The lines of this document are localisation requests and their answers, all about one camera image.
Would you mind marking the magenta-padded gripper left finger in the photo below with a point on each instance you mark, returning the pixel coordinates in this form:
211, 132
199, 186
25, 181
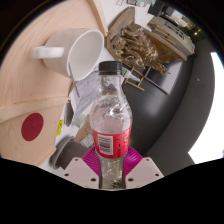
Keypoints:
80, 170

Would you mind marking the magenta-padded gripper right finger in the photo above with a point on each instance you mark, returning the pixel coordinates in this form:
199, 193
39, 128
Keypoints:
145, 170

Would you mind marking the clear red-labelled drink bottle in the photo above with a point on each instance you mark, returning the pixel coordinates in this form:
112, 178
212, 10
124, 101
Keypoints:
111, 133

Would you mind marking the grey plant saucer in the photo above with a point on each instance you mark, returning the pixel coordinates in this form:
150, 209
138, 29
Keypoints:
58, 150

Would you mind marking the brown cardboard box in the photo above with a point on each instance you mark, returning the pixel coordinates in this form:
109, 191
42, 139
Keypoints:
83, 131

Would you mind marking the yellow tag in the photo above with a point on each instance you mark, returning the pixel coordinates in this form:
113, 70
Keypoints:
60, 127

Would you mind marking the flat round red coaster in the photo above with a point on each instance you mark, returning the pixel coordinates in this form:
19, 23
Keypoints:
32, 126

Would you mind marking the grey printed newspaper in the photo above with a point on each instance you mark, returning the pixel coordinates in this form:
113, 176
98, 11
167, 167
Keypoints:
83, 96

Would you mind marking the long ceiling light strip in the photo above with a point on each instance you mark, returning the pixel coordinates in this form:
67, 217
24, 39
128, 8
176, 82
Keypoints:
210, 126

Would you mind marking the wooden easel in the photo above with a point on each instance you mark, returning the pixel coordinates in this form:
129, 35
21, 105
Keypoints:
136, 81

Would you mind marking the white green-labelled spray bottle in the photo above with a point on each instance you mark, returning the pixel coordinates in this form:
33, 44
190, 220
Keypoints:
130, 74

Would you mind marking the white ceramic mug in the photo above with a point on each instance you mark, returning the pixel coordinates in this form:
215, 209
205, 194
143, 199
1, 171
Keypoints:
83, 53

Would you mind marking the white cabinet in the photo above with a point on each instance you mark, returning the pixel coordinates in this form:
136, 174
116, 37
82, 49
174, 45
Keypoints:
175, 35

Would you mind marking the black wall screen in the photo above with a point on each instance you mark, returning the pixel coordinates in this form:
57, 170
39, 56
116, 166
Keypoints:
160, 80

